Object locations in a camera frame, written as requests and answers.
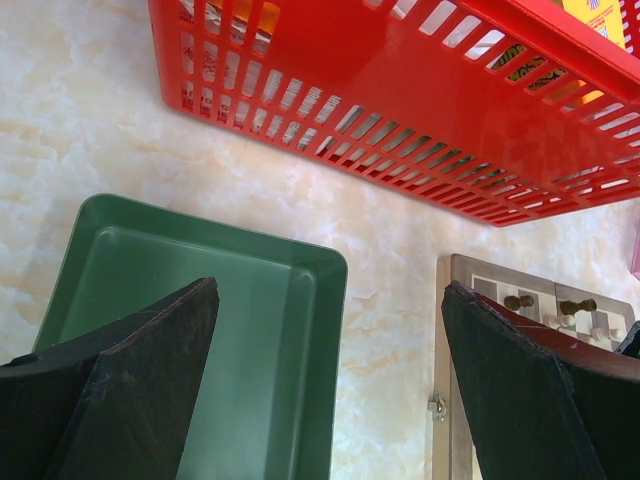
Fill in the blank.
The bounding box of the dark chess piece corner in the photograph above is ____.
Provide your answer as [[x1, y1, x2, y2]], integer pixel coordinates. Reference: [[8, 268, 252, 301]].
[[503, 295, 535, 311]]

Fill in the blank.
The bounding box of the green plastic tray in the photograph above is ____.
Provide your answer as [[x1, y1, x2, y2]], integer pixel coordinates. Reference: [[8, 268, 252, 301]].
[[35, 194, 347, 479]]

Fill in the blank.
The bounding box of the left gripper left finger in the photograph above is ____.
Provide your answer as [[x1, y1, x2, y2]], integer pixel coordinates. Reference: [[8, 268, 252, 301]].
[[1, 277, 219, 479]]

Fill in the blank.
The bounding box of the wooden chess board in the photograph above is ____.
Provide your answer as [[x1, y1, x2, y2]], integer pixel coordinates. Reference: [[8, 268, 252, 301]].
[[428, 254, 639, 479]]

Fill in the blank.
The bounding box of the white chess piece lying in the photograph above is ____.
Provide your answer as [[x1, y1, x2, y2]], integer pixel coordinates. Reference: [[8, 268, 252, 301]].
[[543, 313, 576, 329]]

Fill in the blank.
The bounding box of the red plastic shopping basket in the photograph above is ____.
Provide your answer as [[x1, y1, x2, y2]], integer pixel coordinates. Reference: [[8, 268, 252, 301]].
[[149, 1, 639, 227]]

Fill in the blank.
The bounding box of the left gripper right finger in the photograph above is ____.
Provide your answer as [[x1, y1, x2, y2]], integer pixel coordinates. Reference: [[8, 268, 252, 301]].
[[441, 281, 639, 479]]

